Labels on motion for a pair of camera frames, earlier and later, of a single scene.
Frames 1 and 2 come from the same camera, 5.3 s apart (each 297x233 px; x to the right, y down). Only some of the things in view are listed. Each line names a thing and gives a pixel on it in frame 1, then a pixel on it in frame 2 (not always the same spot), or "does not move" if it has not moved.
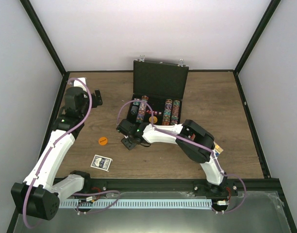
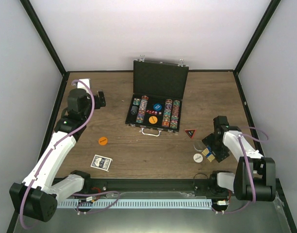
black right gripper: [129, 146] -> [220, 156]
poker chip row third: [167, 112] does not move
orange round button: [155, 120] does not move
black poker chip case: [160, 86] does not move
